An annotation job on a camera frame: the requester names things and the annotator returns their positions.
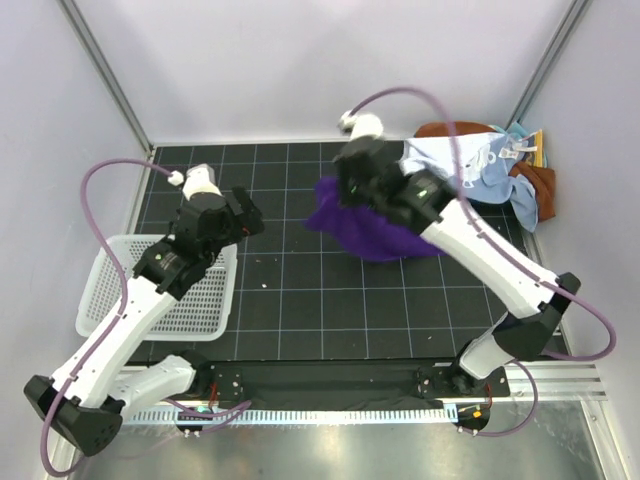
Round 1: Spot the purple towel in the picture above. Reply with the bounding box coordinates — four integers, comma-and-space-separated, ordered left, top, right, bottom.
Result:
305, 177, 445, 263

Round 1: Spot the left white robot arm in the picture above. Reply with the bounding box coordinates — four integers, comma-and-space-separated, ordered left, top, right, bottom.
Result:
24, 187, 264, 457

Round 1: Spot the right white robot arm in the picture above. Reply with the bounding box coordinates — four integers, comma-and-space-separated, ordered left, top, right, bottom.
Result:
333, 136, 580, 396

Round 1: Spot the black grid mat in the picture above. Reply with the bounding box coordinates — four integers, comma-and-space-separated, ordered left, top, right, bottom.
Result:
151, 142, 505, 361

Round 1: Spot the white plastic mesh basket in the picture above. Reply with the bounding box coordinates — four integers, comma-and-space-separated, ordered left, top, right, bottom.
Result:
75, 234, 237, 342

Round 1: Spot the light blue towel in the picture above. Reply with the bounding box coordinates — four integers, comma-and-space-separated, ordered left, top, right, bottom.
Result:
455, 121, 541, 232

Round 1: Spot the yellow patterned cloth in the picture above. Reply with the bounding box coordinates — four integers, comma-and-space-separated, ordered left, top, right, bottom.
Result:
520, 129, 548, 168

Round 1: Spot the brown towel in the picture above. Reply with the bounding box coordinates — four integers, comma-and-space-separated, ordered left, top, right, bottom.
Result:
411, 122, 556, 223

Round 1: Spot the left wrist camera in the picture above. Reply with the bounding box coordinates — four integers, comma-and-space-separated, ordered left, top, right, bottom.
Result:
182, 164, 221, 200

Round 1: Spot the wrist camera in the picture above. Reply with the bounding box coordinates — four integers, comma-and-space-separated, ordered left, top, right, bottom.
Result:
182, 164, 221, 200
338, 111, 384, 141

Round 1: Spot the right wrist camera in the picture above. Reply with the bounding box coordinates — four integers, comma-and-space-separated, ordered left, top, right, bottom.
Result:
338, 111, 384, 141

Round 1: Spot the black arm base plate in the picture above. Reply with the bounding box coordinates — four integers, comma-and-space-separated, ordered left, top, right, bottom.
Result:
192, 358, 510, 408

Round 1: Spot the white slotted cable duct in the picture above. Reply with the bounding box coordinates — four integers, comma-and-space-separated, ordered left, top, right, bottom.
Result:
84, 405, 459, 426

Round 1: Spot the left aluminium corner post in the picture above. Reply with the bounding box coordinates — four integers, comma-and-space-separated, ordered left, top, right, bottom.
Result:
56, 0, 153, 154

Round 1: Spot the aluminium corner post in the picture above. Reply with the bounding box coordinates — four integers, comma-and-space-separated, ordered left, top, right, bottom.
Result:
506, 0, 593, 126
56, 0, 153, 154

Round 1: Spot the right aluminium corner post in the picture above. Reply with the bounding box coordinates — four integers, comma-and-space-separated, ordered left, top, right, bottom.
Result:
506, 0, 593, 126

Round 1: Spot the aluminium front rail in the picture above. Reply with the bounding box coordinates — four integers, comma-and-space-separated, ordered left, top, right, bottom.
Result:
505, 361, 607, 401

